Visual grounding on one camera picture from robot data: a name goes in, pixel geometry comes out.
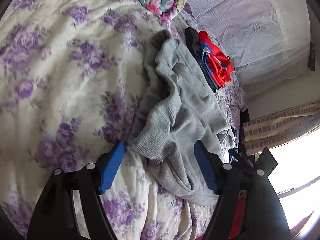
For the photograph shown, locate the grey sweatpants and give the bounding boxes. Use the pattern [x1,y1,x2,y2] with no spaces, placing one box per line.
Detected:
[128,30,233,206]

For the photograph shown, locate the checkered beige curtain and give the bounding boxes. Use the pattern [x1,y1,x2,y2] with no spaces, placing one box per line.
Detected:
[244,100,319,155]

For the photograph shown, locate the blue jeans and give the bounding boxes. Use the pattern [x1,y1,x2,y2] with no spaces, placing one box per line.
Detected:
[228,127,239,164]

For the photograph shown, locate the window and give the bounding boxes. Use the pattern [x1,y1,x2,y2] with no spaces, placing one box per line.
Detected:
[268,130,319,239]

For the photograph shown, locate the red folded shorts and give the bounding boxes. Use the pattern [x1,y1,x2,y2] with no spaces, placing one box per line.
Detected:
[199,31,234,87]

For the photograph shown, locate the lavender lace headboard cover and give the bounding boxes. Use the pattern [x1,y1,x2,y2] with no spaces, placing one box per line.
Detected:
[188,0,311,85]

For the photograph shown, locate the dark folded clothes stack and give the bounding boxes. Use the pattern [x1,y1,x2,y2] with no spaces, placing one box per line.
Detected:
[185,27,220,93]

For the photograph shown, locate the purple floral bedspread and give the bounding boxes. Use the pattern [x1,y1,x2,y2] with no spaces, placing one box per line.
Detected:
[1,0,204,238]

